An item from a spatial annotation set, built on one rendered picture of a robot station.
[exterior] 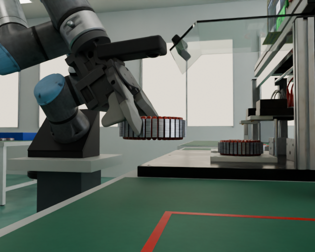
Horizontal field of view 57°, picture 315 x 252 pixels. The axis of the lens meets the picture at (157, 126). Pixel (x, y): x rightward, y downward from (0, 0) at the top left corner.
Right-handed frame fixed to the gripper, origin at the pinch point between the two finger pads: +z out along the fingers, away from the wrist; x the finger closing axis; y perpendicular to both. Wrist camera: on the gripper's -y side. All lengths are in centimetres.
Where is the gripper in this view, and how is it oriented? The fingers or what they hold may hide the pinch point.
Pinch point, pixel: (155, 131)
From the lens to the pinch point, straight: 48.9
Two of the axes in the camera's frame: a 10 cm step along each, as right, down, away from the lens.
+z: 5.1, 8.4, -1.6
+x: -2.8, -0.2, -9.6
